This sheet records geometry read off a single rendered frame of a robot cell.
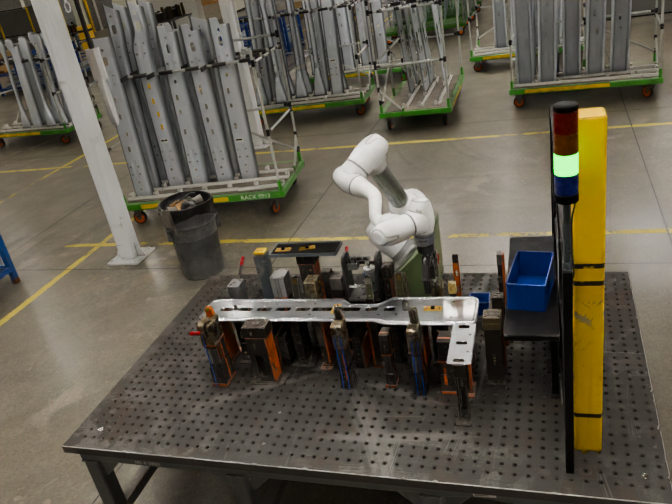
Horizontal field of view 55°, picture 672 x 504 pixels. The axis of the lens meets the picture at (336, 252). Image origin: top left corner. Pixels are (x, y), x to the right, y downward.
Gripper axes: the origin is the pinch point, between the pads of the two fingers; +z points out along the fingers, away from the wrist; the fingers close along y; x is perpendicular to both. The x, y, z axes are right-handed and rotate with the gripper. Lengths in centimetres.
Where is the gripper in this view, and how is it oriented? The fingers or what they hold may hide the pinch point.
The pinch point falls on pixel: (430, 283)
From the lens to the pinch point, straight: 296.4
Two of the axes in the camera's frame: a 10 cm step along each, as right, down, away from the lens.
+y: -2.6, 4.6, -8.5
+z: 1.7, 8.9, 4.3
